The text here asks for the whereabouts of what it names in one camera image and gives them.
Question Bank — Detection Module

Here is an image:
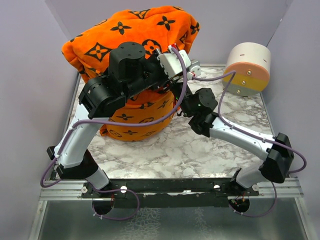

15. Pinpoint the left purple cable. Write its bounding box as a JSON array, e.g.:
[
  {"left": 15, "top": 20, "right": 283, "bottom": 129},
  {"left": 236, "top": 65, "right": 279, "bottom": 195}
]
[{"left": 39, "top": 47, "right": 188, "bottom": 221}]

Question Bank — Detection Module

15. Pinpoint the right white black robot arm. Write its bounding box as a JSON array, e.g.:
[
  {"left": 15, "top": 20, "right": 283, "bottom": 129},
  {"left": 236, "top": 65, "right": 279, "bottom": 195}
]
[{"left": 180, "top": 88, "right": 294, "bottom": 196}]

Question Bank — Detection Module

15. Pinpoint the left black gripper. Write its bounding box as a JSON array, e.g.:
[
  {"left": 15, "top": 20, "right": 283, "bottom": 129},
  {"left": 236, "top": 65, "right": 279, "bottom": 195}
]
[{"left": 123, "top": 48, "right": 171, "bottom": 101}]

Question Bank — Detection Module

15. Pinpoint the white cylinder with striped face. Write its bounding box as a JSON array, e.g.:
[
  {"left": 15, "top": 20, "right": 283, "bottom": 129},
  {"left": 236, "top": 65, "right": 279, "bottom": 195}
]
[{"left": 224, "top": 42, "right": 271, "bottom": 97}]

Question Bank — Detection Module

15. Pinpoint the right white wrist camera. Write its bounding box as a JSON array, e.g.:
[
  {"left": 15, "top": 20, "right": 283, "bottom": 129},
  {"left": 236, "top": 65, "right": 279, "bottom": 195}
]
[{"left": 186, "top": 59, "right": 201, "bottom": 81}]

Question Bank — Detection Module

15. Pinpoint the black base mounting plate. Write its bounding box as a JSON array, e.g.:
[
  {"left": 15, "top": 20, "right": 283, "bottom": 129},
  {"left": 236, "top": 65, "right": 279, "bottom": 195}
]
[{"left": 81, "top": 174, "right": 260, "bottom": 209}]

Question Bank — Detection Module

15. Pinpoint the aluminium rail frame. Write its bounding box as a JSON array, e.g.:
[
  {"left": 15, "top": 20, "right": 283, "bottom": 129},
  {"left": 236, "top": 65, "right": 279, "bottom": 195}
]
[{"left": 27, "top": 65, "right": 309, "bottom": 240}]

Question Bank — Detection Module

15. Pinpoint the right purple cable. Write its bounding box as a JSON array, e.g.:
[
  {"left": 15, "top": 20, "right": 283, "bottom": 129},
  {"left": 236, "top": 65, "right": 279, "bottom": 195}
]
[{"left": 191, "top": 70, "right": 307, "bottom": 218}]

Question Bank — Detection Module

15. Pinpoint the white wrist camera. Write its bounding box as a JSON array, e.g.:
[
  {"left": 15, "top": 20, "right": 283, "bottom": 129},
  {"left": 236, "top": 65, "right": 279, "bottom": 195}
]
[
  {"left": 186, "top": 59, "right": 201, "bottom": 81},
  {"left": 156, "top": 49, "right": 192, "bottom": 79}
]

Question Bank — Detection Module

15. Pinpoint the purple cable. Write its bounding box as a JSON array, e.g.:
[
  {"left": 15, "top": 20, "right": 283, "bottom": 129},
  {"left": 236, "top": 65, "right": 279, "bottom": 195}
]
[
  {"left": 191, "top": 70, "right": 307, "bottom": 218},
  {"left": 39, "top": 47, "right": 188, "bottom": 221}
]

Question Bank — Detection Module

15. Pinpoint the orange patterned fleece pillowcase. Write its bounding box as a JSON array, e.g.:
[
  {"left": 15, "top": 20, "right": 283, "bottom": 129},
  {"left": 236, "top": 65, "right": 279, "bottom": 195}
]
[{"left": 62, "top": 6, "right": 200, "bottom": 142}]

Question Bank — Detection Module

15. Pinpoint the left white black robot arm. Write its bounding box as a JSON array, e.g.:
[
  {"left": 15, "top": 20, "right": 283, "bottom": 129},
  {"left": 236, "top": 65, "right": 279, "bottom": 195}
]
[{"left": 52, "top": 41, "right": 191, "bottom": 198}]

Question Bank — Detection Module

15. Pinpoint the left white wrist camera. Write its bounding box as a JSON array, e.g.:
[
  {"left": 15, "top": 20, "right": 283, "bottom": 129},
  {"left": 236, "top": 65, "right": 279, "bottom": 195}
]
[{"left": 156, "top": 49, "right": 192, "bottom": 79}]

